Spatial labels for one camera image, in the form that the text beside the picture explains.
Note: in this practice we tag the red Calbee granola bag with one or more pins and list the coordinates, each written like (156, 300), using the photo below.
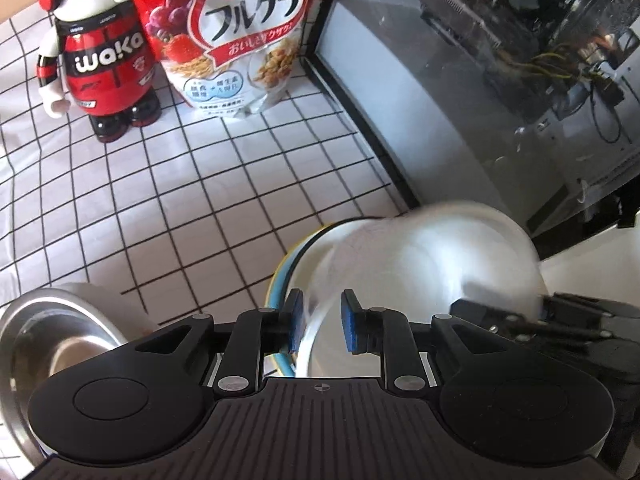
(228, 58)

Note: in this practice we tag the blue yellow rimmed plate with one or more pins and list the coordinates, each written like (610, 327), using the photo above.
(285, 279)

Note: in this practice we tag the white checkered tablecloth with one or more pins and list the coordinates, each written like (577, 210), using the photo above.
(192, 213)

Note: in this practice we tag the red black mascot figurine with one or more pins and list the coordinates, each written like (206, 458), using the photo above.
(96, 55)

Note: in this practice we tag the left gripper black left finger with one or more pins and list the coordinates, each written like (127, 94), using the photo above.
(256, 334)

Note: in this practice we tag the stainless steel bowl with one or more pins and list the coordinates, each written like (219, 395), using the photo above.
(46, 331)

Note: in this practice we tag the glass panel computer case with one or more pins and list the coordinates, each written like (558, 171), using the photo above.
(527, 106)

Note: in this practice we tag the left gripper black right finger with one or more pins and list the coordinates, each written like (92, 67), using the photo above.
(385, 333)

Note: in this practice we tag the white paper bowl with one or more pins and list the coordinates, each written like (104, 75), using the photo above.
(418, 265)

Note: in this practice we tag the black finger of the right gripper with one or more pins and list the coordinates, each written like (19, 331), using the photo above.
(504, 323)

